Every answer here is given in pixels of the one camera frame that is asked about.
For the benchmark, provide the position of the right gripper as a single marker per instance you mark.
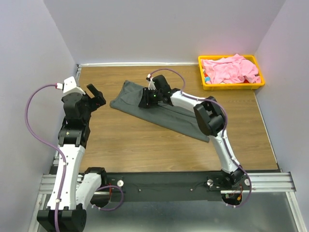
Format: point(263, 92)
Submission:
point(145, 101)

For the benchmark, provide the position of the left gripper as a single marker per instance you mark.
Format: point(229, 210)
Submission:
point(99, 99)

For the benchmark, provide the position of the grey t shirt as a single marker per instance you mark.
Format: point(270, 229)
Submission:
point(171, 117)

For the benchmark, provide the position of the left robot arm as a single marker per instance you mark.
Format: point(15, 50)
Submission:
point(66, 208)

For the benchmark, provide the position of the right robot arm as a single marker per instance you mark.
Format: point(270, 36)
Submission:
point(211, 120)

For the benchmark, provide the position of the yellow plastic bin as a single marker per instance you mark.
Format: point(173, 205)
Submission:
point(229, 86)

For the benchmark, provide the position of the pink t shirt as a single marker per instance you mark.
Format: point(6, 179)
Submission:
point(231, 70)

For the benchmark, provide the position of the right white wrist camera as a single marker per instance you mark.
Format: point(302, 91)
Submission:
point(151, 85)

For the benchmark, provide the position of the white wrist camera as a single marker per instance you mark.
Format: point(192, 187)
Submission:
point(151, 85)
point(69, 86)

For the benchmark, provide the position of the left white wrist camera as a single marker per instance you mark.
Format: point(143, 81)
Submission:
point(69, 86)

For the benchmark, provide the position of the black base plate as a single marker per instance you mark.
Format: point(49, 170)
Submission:
point(168, 187)

